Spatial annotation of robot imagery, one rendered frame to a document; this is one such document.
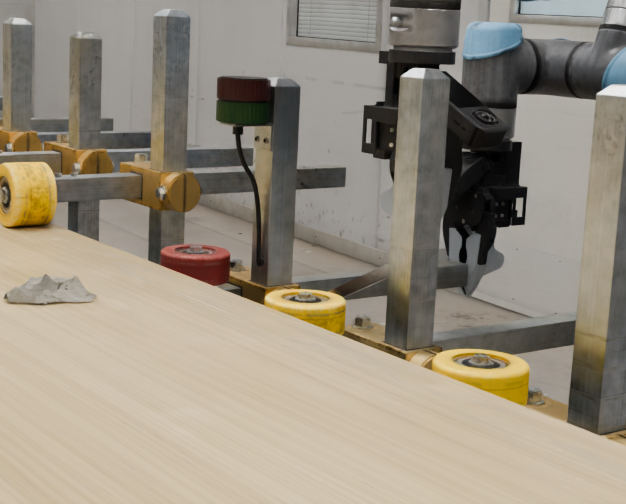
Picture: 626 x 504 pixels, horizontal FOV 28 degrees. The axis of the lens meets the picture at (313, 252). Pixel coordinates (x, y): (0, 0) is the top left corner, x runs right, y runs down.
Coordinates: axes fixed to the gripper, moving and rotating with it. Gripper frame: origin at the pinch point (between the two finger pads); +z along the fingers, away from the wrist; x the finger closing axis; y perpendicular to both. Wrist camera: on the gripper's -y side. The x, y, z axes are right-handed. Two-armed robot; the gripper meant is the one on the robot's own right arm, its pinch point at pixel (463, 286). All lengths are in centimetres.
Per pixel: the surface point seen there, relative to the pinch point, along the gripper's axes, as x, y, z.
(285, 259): -5.7, -33.6, -7.4
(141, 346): -32, -66, -7
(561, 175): 215, 250, 23
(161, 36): 20, -36, -32
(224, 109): -4.7, -42.0, -24.6
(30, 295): -13, -68, -8
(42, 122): 99, -18, -13
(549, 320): -25.3, -10.0, -2.1
